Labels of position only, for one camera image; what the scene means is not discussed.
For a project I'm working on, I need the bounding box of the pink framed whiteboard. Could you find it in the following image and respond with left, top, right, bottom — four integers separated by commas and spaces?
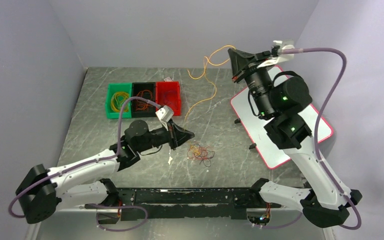
230, 65, 334, 169

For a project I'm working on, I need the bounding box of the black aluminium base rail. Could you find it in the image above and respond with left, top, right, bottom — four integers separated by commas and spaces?
34, 188, 282, 222

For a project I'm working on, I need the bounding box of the yellow cable in green bin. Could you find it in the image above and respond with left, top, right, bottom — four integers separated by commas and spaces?
110, 91, 131, 113

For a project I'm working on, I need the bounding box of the green plastic bin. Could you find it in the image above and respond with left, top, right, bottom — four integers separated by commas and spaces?
105, 83, 132, 119

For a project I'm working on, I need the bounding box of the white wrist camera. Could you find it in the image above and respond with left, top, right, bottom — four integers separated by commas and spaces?
257, 40, 295, 69
155, 105, 174, 130

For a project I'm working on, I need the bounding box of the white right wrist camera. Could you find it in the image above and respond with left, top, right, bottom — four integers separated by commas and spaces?
257, 40, 295, 69

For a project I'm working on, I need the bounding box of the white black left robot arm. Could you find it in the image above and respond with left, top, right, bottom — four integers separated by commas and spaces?
8, 120, 195, 224

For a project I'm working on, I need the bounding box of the red plastic bin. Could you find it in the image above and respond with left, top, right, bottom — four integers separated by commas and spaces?
155, 81, 182, 117

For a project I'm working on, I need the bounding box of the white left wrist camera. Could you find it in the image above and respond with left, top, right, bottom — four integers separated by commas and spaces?
155, 105, 174, 130

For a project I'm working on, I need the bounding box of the black plastic bin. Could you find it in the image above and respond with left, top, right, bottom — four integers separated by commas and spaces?
130, 82, 157, 119

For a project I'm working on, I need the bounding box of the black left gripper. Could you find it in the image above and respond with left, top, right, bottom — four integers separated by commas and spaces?
136, 117, 195, 152

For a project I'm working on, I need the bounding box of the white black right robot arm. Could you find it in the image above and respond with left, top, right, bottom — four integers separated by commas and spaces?
228, 46, 363, 228

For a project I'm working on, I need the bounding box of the small red white box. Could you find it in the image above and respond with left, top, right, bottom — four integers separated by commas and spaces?
163, 77, 173, 82

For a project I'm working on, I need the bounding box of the orange thin cable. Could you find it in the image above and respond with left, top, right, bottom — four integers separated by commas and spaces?
134, 90, 155, 112
186, 142, 215, 163

